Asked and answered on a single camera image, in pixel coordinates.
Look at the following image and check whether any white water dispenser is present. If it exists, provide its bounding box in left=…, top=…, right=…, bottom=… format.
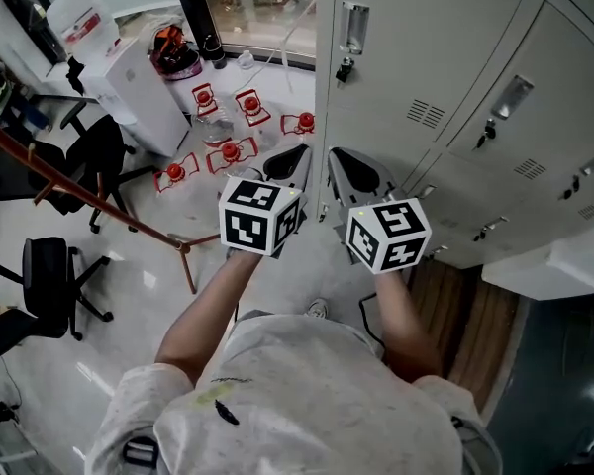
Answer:
left=78, top=37, right=192, bottom=158

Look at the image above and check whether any black bottle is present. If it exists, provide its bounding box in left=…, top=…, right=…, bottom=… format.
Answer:
left=201, top=32, right=228, bottom=70

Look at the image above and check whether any clear dispenser bottle red label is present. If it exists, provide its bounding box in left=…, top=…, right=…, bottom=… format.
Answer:
left=45, top=0, right=122, bottom=63

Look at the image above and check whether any person's right forearm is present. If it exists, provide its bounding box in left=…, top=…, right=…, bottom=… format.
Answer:
left=373, top=267, right=445, bottom=384

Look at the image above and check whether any brown wooden coat rack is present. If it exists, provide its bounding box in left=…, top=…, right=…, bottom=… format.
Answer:
left=0, top=113, right=224, bottom=296

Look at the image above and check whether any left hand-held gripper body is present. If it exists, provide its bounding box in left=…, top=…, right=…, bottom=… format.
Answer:
left=217, top=166, right=309, bottom=261

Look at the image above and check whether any black window frame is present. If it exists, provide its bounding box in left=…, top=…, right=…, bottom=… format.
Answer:
left=165, top=0, right=318, bottom=71

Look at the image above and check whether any brown wooden pallet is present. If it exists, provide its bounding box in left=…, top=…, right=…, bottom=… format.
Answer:
left=408, top=259, right=521, bottom=413

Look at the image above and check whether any clear water jug red cap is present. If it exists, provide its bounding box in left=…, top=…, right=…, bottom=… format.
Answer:
left=279, top=111, right=317, bottom=138
left=205, top=136, right=259, bottom=176
left=152, top=151, right=202, bottom=195
left=234, top=88, right=272, bottom=128
left=190, top=82, right=237, bottom=147

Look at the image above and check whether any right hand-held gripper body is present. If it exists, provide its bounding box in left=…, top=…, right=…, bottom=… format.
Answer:
left=332, top=185, right=434, bottom=276

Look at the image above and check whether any white hanging cable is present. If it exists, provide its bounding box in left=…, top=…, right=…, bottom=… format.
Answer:
left=235, top=0, right=318, bottom=93

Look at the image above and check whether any person's left forearm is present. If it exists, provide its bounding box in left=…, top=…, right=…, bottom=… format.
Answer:
left=153, top=250, right=264, bottom=386

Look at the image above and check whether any person's grey shoe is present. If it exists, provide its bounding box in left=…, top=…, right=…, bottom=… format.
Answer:
left=305, top=298, right=331, bottom=320

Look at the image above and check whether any grey metal locker cabinet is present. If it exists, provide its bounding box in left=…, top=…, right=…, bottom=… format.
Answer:
left=314, top=0, right=594, bottom=271

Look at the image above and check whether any black office chair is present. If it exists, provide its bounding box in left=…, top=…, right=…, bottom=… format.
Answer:
left=0, top=235, right=115, bottom=360
left=27, top=99, right=157, bottom=235

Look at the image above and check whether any person's grey shirt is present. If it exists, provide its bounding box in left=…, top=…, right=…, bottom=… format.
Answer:
left=83, top=309, right=504, bottom=475

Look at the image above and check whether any white refrigerator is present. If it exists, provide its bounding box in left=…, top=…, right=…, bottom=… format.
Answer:
left=480, top=233, right=594, bottom=302

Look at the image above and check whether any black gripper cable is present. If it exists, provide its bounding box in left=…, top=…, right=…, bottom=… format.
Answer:
left=358, top=292, right=388, bottom=350

